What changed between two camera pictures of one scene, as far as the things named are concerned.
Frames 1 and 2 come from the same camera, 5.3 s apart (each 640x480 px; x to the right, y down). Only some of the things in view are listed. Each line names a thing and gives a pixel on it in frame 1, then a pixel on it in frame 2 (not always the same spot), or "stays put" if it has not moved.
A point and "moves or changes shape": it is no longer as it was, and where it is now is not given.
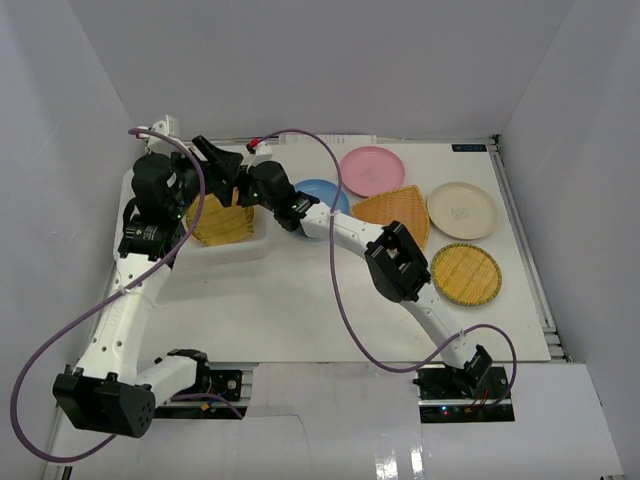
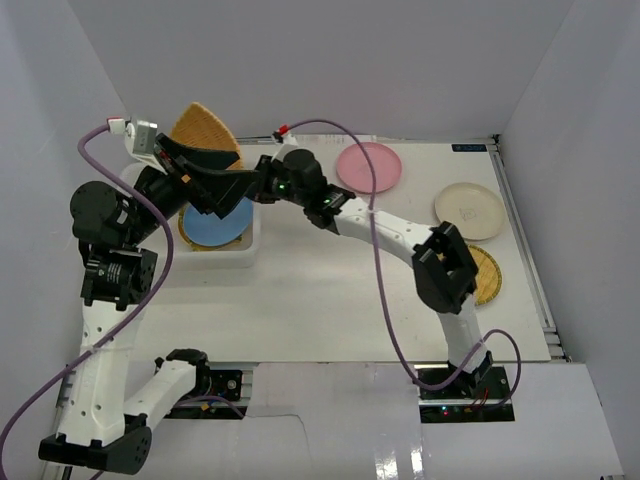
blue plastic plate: [326, 192] moves or changes shape
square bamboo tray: [219, 224] stays put
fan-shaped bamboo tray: [404, 205] to [199, 126]
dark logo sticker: [469, 148] stays put
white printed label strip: [329, 139] stays put
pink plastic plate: [371, 170] stays put
